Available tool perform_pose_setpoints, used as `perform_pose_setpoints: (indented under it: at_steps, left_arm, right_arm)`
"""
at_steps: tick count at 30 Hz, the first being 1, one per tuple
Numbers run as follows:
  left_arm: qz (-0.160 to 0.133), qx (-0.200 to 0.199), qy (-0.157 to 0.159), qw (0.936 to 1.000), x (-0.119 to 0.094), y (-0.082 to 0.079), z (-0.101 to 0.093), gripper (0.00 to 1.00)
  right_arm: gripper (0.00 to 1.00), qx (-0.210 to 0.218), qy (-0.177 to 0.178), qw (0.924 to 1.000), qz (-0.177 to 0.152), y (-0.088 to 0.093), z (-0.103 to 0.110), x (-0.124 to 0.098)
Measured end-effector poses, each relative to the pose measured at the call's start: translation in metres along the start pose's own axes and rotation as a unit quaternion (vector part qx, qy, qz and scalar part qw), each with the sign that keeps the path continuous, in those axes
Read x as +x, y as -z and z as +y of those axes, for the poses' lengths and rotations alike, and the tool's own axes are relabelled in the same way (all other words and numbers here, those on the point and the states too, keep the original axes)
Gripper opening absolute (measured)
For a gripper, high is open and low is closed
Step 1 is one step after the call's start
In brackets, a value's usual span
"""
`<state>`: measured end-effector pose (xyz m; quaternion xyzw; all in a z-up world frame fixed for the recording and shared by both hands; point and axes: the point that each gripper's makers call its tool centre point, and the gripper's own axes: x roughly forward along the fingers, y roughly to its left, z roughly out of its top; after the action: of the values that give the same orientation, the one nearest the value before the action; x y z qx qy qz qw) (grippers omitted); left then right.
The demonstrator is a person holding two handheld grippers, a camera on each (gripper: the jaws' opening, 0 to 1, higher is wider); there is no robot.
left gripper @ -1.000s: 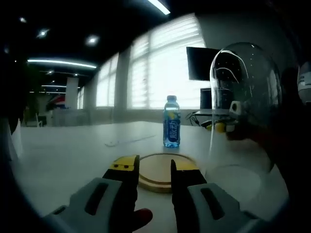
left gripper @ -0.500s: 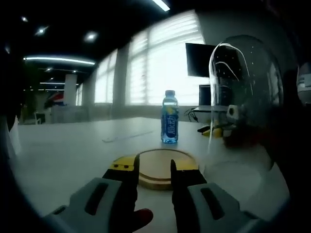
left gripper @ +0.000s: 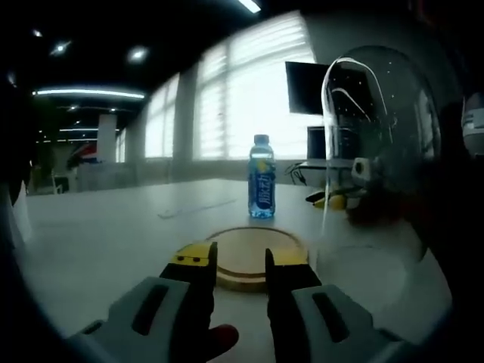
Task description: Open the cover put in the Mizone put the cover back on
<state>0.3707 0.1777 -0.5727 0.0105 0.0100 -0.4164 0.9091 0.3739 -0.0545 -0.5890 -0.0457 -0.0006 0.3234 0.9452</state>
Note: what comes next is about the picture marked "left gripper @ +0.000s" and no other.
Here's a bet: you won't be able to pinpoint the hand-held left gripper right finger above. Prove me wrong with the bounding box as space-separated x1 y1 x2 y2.
265 247 414 363

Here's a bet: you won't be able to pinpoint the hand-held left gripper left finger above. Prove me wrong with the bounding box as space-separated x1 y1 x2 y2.
67 241 219 363

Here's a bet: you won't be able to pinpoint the clear glass dome cover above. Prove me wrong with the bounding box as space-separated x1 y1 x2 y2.
319 45 444 268

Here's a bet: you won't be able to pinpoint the blue drink bottle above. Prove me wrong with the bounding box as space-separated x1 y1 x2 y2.
247 133 278 221

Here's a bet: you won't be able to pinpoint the round wooden base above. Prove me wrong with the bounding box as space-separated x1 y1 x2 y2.
203 225 310 293

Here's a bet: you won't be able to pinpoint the open laptop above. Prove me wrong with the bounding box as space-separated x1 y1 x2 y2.
306 125 330 163

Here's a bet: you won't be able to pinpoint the person's left hand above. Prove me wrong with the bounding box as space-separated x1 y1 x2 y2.
209 322 240 360

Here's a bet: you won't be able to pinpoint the black monitor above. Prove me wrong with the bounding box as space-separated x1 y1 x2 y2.
284 60 330 116

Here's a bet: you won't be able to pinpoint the white chest-worn device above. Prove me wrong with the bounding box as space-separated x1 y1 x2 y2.
461 92 484 157

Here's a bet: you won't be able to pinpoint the window with white blinds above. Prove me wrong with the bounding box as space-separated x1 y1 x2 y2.
144 10 327 160

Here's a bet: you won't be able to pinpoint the white pillar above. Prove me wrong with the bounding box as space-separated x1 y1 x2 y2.
97 113 117 164

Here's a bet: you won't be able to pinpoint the long ceiling light strip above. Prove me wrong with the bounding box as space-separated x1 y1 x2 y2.
31 88 147 100

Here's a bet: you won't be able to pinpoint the square ceiling light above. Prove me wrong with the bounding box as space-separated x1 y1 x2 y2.
126 45 151 64
50 39 72 57

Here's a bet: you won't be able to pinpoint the laptop cables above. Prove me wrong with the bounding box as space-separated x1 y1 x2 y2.
284 162 315 187

